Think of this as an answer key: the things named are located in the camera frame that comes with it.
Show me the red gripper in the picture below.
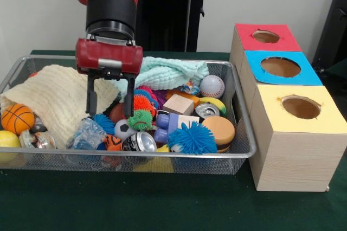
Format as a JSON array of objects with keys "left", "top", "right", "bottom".
[{"left": 75, "top": 38, "right": 144, "bottom": 119}]

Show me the crushed clear plastic bottle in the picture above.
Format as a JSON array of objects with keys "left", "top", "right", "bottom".
[{"left": 66, "top": 118, "right": 108, "bottom": 150}]

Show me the clear mesh bin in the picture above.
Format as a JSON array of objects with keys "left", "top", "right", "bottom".
[{"left": 0, "top": 54, "right": 257, "bottom": 175}]

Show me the wooden box with three holes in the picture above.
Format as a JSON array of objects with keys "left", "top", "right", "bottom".
[{"left": 229, "top": 23, "right": 347, "bottom": 193}]

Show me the blue spiky ball with eyes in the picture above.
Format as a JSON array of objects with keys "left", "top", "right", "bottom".
[{"left": 92, "top": 113, "right": 116, "bottom": 134}]

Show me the cream knitted cloth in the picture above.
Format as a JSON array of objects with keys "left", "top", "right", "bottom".
[{"left": 0, "top": 64, "right": 120, "bottom": 149}]

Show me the mint green cloth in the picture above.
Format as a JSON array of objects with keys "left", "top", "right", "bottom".
[{"left": 112, "top": 56, "right": 210, "bottom": 99}]

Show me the wooden cube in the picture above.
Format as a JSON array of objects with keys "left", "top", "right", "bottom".
[{"left": 162, "top": 93, "right": 195, "bottom": 116}]

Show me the orange toy basketball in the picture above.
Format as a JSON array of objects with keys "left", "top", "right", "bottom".
[{"left": 1, "top": 103, "right": 35, "bottom": 136}]

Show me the white toy baseball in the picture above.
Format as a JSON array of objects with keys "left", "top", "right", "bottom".
[{"left": 199, "top": 75, "right": 226, "bottom": 99}]

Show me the dark green table cloth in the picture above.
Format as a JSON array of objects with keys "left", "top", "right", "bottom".
[
  {"left": 0, "top": 49, "right": 347, "bottom": 231},
  {"left": 324, "top": 59, "right": 347, "bottom": 80}
]

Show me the yellow ball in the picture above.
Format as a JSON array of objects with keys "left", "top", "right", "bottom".
[{"left": 0, "top": 130, "right": 22, "bottom": 161}]

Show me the toy hamburger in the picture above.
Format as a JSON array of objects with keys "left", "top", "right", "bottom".
[{"left": 202, "top": 115, "right": 236, "bottom": 153}]

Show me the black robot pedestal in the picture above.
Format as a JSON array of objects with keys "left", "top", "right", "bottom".
[{"left": 137, "top": 0, "right": 219, "bottom": 53}]

